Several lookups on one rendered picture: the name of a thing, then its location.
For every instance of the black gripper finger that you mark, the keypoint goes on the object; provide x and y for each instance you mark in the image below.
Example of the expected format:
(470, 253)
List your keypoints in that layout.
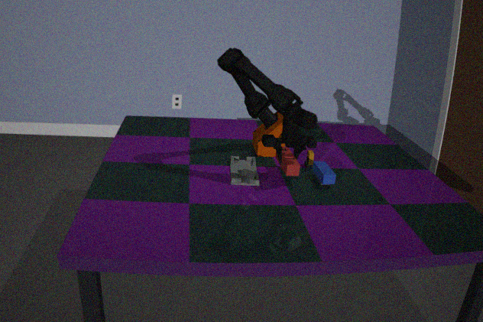
(279, 153)
(297, 152)

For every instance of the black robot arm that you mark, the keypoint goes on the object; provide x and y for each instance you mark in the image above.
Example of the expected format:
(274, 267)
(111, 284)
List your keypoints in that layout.
(244, 72)

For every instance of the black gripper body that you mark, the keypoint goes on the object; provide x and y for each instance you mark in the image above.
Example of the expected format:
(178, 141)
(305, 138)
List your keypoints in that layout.
(271, 141)

